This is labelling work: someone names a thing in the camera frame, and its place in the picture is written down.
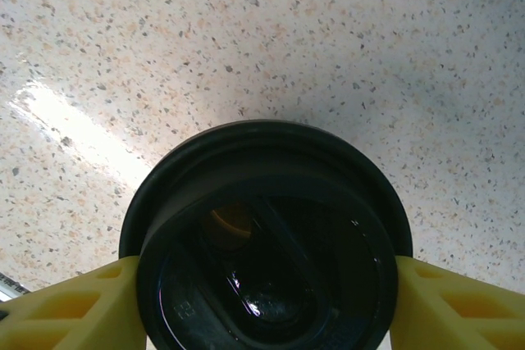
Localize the black plastic cup lid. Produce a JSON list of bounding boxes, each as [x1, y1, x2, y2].
[[121, 119, 411, 350]]

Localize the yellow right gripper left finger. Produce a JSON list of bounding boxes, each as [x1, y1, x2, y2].
[[0, 256, 148, 350]]

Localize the aluminium frame rail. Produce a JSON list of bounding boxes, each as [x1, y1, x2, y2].
[[0, 271, 29, 302]]

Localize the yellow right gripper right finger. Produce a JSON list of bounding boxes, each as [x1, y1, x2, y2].
[[388, 255, 525, 350]]

